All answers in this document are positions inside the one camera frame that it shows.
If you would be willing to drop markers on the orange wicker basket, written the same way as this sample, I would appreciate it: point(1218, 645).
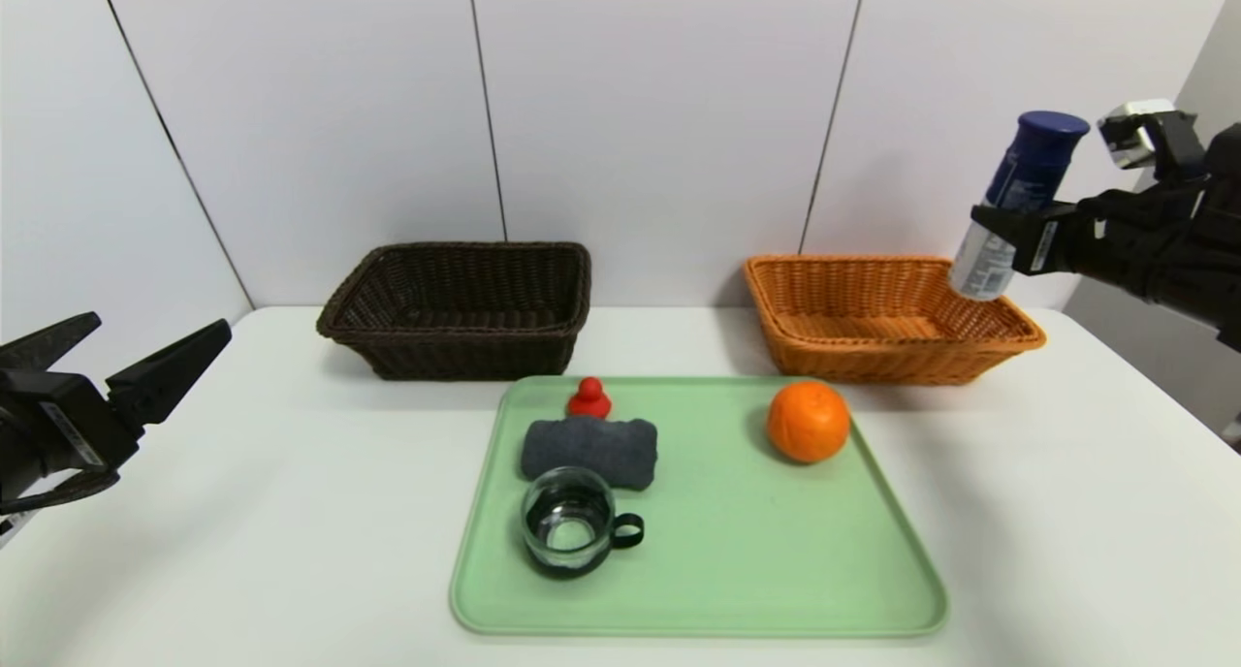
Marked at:
point(873, 357)

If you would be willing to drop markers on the light green plastic tray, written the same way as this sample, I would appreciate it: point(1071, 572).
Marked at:
point(756, 541)

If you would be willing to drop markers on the dark brown wicker basket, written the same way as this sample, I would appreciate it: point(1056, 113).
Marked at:
point(456, 352)

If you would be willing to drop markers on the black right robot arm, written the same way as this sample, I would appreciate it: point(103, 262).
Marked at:
point(1226, 260)

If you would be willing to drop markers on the glass cup with black holder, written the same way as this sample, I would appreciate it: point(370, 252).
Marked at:
point(567, 531)

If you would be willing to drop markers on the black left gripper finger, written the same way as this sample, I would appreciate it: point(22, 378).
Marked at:
point(48, 342)
point(165, 376)

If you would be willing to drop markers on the red rubber duck toy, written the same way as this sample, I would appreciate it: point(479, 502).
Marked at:
point(588, 398)

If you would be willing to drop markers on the grey rolled towel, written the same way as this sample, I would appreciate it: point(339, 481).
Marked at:
point(587, 446)

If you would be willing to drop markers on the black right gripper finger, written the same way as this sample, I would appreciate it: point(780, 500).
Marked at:
point(1018, 240)

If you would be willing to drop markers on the blue and white bottle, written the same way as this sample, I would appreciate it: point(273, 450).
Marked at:
point(1033, 163)

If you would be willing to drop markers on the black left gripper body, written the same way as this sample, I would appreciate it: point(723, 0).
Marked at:
point(70, 423)

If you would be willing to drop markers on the orange fruit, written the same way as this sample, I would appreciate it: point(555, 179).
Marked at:
point(808, 422)

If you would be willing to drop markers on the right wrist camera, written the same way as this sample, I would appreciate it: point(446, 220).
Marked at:
point(1149, 139)

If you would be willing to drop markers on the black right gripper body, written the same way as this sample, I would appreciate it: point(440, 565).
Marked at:
point(1045, 244)

